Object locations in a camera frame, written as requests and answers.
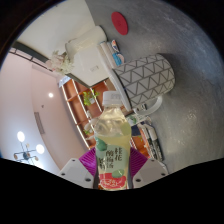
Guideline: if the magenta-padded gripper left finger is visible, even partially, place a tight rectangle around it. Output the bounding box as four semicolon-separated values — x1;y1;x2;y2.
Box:
57;147;98;189

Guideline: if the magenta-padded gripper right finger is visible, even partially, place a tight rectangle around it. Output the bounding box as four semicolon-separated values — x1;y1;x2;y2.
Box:
129;147;169;190

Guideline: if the yellow drink bottle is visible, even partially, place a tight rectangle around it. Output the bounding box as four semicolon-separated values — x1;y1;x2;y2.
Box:
93;90;132;191

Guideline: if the dark book stack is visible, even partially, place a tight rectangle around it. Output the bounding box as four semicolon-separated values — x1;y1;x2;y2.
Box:
138;123;165;163

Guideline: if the multi-bulb ceiling lamp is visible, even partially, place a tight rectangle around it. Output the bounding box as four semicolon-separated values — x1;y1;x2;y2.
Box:
13;130;46;164

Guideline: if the green white carton box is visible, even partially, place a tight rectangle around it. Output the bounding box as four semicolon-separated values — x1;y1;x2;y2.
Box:
126;113;148;126

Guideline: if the ceiling air vent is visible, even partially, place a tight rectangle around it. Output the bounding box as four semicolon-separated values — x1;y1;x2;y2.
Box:
33;111;46;135

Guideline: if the wooden shelf unit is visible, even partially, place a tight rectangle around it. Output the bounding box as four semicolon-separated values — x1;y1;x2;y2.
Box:
59;78;141;151

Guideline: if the white mug, grey triangle pattern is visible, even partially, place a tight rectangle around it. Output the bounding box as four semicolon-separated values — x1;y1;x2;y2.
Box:
111;53;177;116

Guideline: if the pink flower bouquet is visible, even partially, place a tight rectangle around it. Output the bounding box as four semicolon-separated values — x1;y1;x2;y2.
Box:
44;49;75;76

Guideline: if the white pitcher vase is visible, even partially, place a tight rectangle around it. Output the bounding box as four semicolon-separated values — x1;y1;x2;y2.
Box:
64;25;108;54

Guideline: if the flat round red coaster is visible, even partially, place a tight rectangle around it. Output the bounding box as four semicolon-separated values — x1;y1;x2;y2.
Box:
110;11;129;36

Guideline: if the black ceiling track rail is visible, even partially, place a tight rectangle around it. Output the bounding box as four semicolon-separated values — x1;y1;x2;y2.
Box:
8;46;51;66

